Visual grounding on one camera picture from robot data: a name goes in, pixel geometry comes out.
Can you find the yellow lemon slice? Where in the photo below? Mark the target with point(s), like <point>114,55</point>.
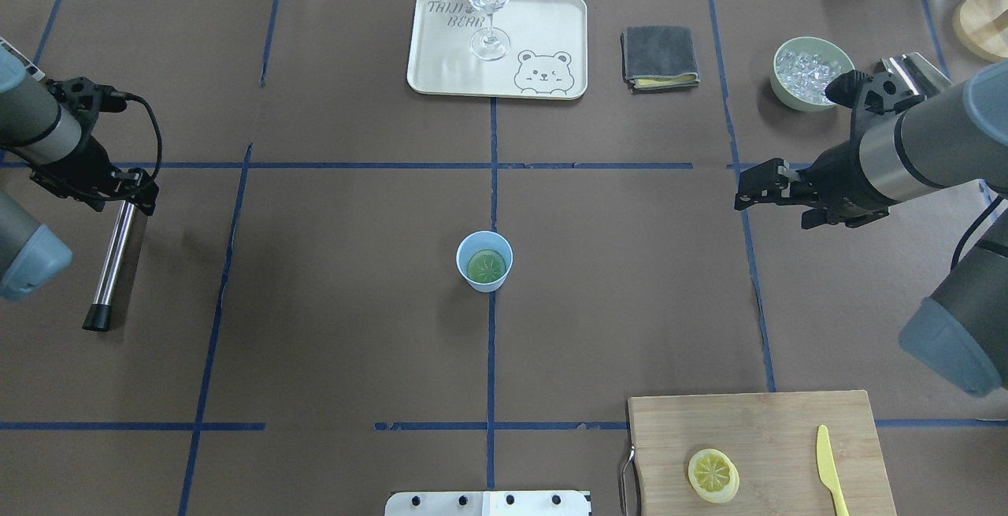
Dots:
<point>486,267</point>

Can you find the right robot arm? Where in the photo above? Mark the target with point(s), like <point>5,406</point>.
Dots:
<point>910,143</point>

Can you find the bamboo cutting board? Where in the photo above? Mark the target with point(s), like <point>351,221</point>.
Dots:
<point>771,438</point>

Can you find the steel muddler black tip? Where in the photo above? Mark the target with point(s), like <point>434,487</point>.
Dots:
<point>98,318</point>

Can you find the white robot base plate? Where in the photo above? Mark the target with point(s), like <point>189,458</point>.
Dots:
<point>513,502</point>

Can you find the light blue paper cup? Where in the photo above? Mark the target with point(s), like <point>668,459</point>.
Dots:
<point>482,240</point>

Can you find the yellow plastic knife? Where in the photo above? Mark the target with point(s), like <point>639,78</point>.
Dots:
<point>827,472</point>

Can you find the white wire cup rack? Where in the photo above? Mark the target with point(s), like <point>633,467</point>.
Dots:
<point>27,65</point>

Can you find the wooden mug tree stand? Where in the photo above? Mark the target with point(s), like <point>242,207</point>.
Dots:
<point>981,27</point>

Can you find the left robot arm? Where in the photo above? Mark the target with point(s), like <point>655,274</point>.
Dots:
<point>50,128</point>

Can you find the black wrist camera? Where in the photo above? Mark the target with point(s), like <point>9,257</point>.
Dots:
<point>86,100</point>
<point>871,99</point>

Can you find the steel ice scoop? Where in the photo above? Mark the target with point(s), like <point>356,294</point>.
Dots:
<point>921,76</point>

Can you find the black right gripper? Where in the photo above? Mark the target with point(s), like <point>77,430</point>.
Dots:
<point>843,182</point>

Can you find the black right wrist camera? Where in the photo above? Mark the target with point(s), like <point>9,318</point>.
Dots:
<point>871,99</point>

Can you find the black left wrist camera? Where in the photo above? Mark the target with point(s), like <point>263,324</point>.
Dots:
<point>86,100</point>

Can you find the green bowl of ice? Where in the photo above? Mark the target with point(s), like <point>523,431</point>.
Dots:
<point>801,70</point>

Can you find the grey folded cloth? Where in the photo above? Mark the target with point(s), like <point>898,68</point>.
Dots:
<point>659,58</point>

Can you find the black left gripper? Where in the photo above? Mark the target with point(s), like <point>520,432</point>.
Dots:
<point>85,167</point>

